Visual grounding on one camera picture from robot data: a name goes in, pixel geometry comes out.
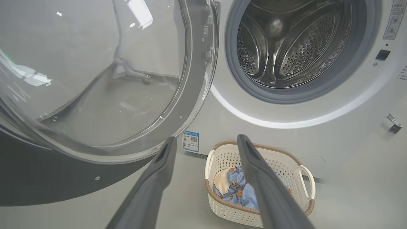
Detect perforated steel washer drum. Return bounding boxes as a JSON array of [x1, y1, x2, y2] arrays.
[[237, 0, 353, 89]]

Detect white warning label sticker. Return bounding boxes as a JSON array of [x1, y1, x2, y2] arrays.
[[383, 0, 407, 40]]

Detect small black caster wheel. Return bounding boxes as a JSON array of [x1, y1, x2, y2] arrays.
[[386, 114, 404, 134]]

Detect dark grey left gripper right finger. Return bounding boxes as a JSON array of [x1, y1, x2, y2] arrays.
[[237, 134, 315, 229]]

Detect blue energy label sticker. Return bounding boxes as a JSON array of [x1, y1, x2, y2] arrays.
[[182, 130, 200, 153]]

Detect blue patterned clothes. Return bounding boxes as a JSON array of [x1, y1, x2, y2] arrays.
[[212, 166, 293, 211]]

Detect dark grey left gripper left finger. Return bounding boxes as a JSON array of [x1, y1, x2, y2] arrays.
[[106, 136, 177, 229]]

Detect cream perforated laundry basket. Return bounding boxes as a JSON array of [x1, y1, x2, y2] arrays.
[[205, 141, 316, 228]]

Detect round dark glass washer door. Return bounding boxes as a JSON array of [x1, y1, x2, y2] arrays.
[[0, 0, 220, 207]]

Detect black door latch socket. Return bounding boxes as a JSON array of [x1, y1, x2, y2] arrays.
[[375, 49, 391, 61]]

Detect white partition board on stand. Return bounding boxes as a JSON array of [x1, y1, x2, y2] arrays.
[[111, 0, 153, 86]]

